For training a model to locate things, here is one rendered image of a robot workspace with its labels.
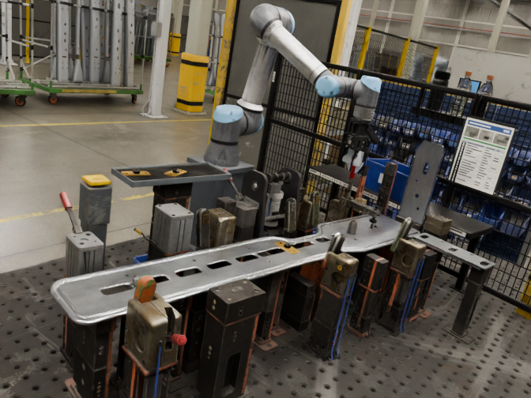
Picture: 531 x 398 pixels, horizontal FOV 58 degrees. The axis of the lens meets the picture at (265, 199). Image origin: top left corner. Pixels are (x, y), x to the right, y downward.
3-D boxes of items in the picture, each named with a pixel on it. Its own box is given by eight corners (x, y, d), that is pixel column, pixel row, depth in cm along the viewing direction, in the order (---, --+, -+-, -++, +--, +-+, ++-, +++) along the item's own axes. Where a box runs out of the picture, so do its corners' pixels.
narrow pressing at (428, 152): (421, 225, 197) (444, 145, 187) (397, 215, 205) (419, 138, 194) (422, 225, 198) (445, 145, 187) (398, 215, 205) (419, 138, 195)
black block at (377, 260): (363, 343, 163) (385, 267, 154) (340, 327, 170) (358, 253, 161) (377, 336, 168) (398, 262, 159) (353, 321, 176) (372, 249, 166)
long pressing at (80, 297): (83, 336, 97) (83, 329, 96) (43, 284, 112) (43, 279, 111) (424, 234, 191) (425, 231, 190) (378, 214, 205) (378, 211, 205)
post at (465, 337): (468, 344, 173) (493, 274, 164) (440, 328, 180) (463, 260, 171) (476, 339, 177) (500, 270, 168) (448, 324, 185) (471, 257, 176)
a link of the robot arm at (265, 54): (220, 130, 205) (258, -1, 184) (239, 128, 218) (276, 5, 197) (242, 141, 200) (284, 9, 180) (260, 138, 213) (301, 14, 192)
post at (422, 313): (424, 319, 185) (446, 252, 176) (400, 305, 192) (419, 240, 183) (432, 315, 189) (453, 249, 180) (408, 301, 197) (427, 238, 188)
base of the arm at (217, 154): (195, 158, 199) (198, 134, 196) (220, 155, 211) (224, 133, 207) (221, 168, 191) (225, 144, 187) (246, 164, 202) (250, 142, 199)
